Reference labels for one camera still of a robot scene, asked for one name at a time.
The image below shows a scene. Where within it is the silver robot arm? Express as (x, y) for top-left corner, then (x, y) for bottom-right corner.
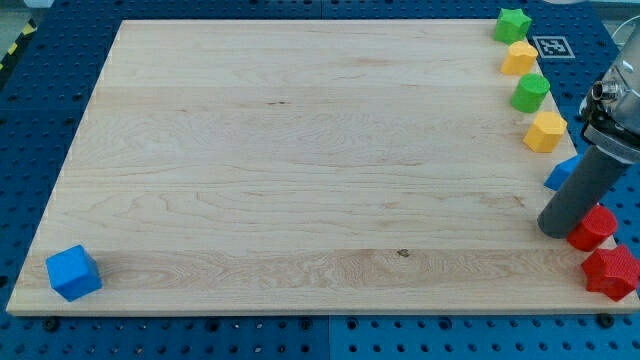
(580, 26), (639, 164)

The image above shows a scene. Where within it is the blue cube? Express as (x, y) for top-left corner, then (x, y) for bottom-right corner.
(45, 245), (102, 302)

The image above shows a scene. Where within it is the wooden board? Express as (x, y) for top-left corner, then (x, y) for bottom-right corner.
(7, 19), (639, 317)

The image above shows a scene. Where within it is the green cylinder block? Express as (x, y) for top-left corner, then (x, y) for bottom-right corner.
(510, 73), (550, 113)

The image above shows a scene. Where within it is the yellow hexagon block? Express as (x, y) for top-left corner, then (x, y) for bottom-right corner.
(523, 111), (567, 153)

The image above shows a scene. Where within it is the yellow heart block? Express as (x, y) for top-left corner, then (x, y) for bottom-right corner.
(500, 40), (539, 75)

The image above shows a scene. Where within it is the blue block behind pointer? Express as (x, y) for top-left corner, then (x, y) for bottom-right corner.
(544, 154), (582, 191)

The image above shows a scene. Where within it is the green star block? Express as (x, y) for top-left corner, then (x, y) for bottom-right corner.
(494, 8), (533, 45)

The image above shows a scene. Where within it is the grey cylindrical pointer tool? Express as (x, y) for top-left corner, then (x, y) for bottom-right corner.
(537, 146), (631, 239)

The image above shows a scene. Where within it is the white fiducial marker tag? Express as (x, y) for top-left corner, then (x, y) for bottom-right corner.
(532, 35), (575, 59)

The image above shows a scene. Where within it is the red cylinder block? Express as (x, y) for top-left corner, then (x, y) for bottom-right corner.
(567, 204), (618, 252)

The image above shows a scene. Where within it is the red star block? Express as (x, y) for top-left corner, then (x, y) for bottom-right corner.
(581, 245), (639, 301)

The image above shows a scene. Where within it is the white cable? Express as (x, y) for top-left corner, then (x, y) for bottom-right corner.
(610, 16), (640, 41)

